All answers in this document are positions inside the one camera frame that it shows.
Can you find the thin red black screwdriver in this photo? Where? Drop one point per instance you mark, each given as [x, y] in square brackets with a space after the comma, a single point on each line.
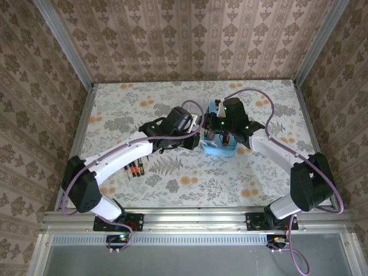
[127, 172]

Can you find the aluminium table side rail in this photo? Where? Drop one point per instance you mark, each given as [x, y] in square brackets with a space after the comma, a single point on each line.
[77, 143]
[311, 129]

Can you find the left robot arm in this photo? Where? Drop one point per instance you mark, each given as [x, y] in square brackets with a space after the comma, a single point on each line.
[120, 155]

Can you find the transparent blue tool box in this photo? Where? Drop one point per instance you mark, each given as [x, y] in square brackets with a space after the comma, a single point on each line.
[221, 151]

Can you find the yellow black screwdriver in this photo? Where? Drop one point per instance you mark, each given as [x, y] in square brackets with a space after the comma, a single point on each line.
[142, 168]

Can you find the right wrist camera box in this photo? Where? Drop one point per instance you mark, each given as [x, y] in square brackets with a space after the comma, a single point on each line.
[221, 110]

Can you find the aluminium frame post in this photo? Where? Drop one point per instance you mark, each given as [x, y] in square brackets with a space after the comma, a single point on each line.
[63, 43]
[319, 43]

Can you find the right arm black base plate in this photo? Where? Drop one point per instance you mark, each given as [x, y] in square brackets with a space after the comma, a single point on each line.
[251, 224]

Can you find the grey metal panel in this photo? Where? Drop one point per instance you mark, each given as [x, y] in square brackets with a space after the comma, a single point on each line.
[187, 261]

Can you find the aluminium mounting rail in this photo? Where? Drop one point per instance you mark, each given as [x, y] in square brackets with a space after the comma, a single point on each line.
[195, 220]

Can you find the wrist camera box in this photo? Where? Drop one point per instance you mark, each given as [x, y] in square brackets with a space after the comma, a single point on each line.
[221, 110]
[194, 122]

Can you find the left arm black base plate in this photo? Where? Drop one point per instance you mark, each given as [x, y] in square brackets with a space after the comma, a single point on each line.
[138, 222]

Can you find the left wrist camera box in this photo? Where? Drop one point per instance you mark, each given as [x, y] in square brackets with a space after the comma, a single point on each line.
[194, 122]

